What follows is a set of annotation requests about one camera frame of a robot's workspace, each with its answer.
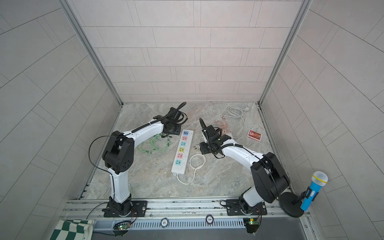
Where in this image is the white cable bundle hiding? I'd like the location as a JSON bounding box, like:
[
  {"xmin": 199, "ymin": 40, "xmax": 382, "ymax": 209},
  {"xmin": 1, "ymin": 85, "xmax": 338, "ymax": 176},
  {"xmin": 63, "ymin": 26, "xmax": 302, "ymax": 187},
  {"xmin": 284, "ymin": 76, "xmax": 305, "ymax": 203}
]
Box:
[{"xmin": 221, "ymin": 105, "xmax": 250, "ymax": 139}]

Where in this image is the blue toy microphone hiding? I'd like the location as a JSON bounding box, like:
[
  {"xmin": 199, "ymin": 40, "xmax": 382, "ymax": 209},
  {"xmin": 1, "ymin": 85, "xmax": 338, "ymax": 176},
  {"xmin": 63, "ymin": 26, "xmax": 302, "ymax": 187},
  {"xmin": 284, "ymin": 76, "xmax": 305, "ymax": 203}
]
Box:
[{"xmin": 301, "ymin": 171, "xmax": 328, "ymax": 211}]

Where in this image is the black round microphone stand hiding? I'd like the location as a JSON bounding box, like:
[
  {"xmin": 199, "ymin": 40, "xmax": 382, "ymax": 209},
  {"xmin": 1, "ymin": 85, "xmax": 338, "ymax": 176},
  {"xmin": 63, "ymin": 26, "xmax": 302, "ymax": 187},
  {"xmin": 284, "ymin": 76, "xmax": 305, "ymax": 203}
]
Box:
[{"xmin": 279, "ymin": 192, "xmax": 308, "ymax": 218}]

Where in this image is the green charging cable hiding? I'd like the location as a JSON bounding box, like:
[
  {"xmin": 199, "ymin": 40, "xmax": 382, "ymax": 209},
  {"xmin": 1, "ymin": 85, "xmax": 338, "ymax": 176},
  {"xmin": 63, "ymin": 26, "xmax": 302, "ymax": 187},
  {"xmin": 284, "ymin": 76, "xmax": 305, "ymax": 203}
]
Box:
[{"xmin": 137, "ymin": 133, "xmax": 172, "ymax": 154}]

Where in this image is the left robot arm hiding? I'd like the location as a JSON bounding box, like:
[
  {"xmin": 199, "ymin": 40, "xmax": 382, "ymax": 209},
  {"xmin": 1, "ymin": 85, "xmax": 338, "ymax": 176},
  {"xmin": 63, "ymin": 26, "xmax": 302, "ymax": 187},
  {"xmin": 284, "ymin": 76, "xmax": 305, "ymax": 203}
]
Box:
[{"xmin": 102, "ymin": 102, "xmax": 188, "ymax": 218}]

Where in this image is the white power strip cord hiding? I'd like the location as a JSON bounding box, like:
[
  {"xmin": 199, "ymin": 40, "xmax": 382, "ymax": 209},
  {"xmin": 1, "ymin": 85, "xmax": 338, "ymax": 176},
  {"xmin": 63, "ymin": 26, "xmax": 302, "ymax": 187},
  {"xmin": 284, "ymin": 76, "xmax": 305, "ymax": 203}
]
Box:
[{"xmin": 176, "ymin": 153, "xmax": 207, "ymax": 186}]

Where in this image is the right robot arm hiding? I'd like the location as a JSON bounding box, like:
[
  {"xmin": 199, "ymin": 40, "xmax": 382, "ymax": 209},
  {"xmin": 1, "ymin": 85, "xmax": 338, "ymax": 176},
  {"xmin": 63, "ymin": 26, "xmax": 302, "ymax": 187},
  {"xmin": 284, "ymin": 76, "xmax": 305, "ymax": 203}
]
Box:
[{"xmin": 200, "ymin": 119, "xmax": 290, "ymax": 215}]

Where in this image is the green checkered cloth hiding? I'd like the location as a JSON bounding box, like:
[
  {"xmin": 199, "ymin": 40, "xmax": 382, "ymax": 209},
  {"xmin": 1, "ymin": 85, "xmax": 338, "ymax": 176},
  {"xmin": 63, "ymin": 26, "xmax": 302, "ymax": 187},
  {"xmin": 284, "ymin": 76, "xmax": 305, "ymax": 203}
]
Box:
[{"xmin": 50, "ymin": 220, "xmax": 95, "ymax": 240}]

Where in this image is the pink charging cable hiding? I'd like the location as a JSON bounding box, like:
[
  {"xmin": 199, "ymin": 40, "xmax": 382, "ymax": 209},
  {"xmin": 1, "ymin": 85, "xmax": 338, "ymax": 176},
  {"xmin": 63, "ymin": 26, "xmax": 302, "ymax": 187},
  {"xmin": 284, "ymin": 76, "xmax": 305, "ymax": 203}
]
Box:
[{"xmin": 214, "ymin": 119, "xmax": 233, "ymax": 134}]

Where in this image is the red card box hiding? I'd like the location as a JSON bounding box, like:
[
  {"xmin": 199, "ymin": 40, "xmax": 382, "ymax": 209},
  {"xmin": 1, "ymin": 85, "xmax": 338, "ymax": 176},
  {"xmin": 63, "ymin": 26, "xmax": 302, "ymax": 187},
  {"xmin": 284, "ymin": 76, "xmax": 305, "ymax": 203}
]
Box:
[{"xmin": 247, "ymin": 130, "xmax": 262, "ymax": 142}]

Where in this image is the long multicolour power strip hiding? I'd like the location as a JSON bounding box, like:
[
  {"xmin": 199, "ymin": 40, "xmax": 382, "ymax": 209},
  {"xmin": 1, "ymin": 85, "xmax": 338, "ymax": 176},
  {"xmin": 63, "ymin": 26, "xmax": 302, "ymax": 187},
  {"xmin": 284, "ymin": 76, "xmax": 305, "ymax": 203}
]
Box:
[{"xmin": 171, "ymin": 130, "xmax": 194, "ymax": 176}]

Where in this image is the aluminium mounting rail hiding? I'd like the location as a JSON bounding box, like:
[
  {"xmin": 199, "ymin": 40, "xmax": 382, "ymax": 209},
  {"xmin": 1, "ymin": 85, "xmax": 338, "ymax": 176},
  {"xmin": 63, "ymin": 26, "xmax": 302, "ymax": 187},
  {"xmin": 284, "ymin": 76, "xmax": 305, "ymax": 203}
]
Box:
[{"xmin": 59, "ymin": 196, "xmax": 307, "ymax": 221}]

